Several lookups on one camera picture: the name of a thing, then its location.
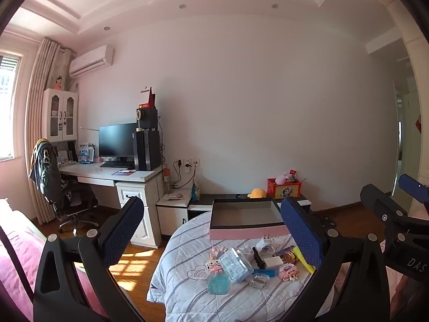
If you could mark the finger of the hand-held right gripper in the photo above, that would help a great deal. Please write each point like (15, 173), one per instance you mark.
(412, 186)
(378, 201)

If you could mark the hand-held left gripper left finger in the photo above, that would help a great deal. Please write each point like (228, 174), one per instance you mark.
(122, 231)

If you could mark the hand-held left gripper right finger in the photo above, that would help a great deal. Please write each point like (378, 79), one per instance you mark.
(301, 234)

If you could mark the rose gold capped bottle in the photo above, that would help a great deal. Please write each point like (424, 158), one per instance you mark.
(290, 255)

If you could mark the yellow blue small box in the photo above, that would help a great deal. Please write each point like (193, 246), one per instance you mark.
(306, 265)

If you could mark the white plug night light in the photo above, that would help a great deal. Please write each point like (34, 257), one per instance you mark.
(266, 246)

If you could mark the pink donut toy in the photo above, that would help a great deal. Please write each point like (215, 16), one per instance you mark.
(288, 271)

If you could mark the white charger block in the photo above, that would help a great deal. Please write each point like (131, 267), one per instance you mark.
(273, 262)

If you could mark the black flower hair clip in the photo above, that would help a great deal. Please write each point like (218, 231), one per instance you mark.
(257, 256)

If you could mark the blue pen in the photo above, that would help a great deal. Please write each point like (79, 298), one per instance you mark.
(264, 272)

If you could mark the pink cardboard box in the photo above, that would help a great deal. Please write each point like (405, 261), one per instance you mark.
(248, 233)

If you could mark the small clear glass bottle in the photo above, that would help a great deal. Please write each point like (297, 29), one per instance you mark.
(259, 281)

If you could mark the clear plastic storage case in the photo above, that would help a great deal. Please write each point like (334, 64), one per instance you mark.
(236, 265)

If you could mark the pink white brick toy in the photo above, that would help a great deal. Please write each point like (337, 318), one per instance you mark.
(214, 266)

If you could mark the teal oval case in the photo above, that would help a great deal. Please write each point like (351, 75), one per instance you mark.
(219, 283)

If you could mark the glass door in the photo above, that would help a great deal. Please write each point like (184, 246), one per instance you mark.
(405, 141)

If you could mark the red printed box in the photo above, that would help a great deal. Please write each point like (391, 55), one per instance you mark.
(285, 189)

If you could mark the black office chair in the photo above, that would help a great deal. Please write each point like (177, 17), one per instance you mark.
(75, 201)

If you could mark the yellow plush toy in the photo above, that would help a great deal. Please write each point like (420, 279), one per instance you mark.
(257, 193)

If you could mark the pink wipes pack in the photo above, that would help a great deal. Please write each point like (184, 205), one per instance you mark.
(174, 196)

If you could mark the white desk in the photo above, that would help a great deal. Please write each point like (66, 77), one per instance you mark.
(97, 173)

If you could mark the black keyboard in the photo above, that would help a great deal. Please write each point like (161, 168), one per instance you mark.
(117, 164)

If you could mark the orange capped water bottle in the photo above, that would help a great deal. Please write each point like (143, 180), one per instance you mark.
(167, 181)

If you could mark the dark low cabinet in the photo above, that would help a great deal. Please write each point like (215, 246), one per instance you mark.
(201, 204)

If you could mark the blue snack bag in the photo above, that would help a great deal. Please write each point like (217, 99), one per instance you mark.
(196, 191)

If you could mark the black computer tower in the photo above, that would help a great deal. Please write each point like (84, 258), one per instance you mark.
(147, 151)

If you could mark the blue tissue pack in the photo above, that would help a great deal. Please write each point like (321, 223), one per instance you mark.
(86, 153)

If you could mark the black computer monitor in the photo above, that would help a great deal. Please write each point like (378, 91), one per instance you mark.
(117, 139)

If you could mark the patterned jacket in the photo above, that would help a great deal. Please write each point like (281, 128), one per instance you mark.
(45, 171)

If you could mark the pink blanket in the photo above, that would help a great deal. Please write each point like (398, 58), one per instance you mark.
(16, 258)

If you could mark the black speaker box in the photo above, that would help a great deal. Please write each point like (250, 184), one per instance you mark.
(147, 119)

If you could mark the white glass door cabinet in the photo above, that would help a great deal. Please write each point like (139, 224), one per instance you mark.
(60, 114)

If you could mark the red white paper bag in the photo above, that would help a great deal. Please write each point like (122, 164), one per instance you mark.
(145, 97)

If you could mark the beige curtain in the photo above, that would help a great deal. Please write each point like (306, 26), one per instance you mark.
(38, 107)

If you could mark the small doll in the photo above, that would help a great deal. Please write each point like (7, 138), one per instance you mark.
(59, 83)

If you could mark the window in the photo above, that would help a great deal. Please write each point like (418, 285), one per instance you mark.
(8, 107)

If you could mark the white air conditioner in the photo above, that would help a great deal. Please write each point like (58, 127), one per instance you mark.
(92, 61)

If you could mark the white wall socket strip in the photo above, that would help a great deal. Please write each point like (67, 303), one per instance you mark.
(187, 162)

